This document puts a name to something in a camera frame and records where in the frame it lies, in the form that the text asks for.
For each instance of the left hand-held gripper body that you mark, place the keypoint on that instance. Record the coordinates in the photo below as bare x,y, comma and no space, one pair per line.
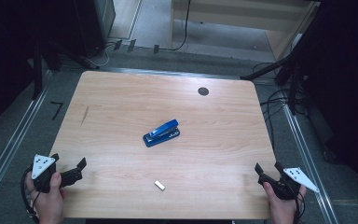
43,174

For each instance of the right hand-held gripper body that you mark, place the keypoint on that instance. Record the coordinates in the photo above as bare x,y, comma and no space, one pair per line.
287,186

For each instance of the white staple strip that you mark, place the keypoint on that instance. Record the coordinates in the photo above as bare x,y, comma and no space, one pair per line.
159,185

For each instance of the blue stapler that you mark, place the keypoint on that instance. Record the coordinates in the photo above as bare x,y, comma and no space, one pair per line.
161,133

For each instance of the person's right hand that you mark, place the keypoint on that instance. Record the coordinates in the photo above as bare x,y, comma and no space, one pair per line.
281,210

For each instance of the person's left hand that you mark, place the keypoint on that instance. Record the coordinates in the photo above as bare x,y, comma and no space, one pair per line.
49,205

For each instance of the black tripod stand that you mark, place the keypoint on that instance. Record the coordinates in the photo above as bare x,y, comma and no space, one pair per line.
38,68

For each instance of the dark round table grommet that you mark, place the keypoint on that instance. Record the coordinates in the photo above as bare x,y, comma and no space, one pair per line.
203,91

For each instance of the black metal stand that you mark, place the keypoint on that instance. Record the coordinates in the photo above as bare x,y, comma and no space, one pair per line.
292,65

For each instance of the black cabinet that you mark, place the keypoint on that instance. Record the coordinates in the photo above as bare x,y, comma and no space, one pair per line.
93,25

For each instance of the light wooden furniture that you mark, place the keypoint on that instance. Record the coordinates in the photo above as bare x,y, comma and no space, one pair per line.
230,15

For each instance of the metal floor rail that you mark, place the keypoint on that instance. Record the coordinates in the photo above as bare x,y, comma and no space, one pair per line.
307,161
12,140

